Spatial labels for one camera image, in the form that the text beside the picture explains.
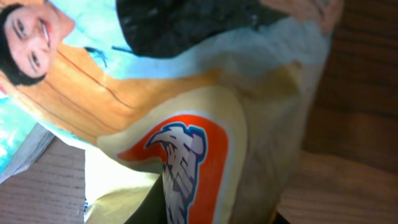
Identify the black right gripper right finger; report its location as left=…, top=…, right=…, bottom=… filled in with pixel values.
left=270, top=212, right=290, bottom=224

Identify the cream snack bag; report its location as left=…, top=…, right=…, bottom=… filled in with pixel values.
left=1, top=0, right=344, bottom=223

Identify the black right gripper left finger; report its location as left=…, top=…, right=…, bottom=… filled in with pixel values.
left=124, top=176, right=167, bottom=224

